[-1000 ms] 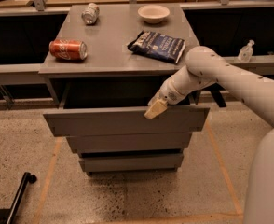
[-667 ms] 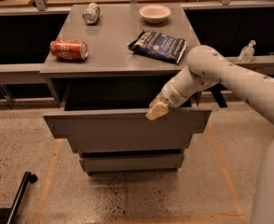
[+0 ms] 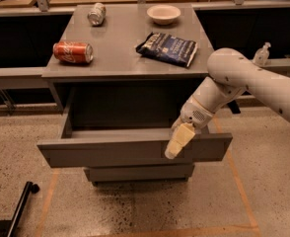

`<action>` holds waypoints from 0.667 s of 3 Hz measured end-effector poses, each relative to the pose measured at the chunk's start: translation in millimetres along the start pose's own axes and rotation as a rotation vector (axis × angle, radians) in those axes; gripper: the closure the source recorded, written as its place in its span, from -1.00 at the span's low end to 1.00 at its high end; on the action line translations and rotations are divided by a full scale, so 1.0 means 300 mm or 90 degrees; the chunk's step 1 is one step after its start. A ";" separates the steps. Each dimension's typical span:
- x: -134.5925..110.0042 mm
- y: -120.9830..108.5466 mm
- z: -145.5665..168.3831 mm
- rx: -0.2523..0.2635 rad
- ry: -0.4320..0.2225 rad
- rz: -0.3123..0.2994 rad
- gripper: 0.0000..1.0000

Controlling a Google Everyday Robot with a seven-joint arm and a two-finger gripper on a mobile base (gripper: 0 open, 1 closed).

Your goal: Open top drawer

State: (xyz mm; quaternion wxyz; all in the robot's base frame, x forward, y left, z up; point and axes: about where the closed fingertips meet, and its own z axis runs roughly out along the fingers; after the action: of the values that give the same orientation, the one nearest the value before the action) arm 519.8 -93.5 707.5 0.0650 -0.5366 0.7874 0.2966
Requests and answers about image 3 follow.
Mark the grey bottom drawer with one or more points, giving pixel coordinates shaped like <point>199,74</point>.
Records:
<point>139,173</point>

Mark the clear sanitizer bottle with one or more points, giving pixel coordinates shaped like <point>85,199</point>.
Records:
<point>262,55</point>

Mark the white bowl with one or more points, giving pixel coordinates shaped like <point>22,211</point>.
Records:
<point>163,14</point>

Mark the dark blue chip bag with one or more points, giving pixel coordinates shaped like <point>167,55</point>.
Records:
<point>169,49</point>

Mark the black chair base leg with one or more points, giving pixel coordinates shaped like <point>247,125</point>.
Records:
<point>9,227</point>

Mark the grey drawer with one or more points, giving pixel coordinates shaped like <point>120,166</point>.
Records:
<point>118,124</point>
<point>139,173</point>

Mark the silver soda can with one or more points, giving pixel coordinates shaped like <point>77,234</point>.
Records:
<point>97,14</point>

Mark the red cola can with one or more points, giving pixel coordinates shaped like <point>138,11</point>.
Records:
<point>73,52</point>

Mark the grey top drawer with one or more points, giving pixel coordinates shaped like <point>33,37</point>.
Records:
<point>118,124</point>

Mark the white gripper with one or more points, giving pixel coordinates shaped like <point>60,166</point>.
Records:
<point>194,114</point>

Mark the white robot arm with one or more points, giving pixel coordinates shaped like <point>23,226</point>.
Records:
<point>230,75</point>

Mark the grey drawer cabinet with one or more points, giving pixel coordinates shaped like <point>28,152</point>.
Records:
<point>115,58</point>

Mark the grey metal rail frame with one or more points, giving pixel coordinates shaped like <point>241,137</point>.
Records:
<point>31,77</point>

